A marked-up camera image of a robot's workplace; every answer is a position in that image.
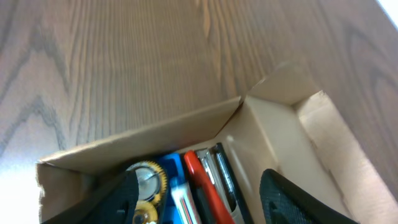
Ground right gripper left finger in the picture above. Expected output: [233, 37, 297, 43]
[43, 171, 139, 224]

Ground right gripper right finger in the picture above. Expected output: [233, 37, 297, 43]
[259, 169, 357, 224]

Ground correction tape dispenser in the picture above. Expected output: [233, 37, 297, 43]
[127, 161, 168, 224]

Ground blue plastic case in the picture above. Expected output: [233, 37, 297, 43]
[157, 153, 186, 224]

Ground cardboard box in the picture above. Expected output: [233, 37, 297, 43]
[37, 64, 397, 223]

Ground blue whiteboard marker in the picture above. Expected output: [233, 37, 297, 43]
[170, 177, 201, 224]

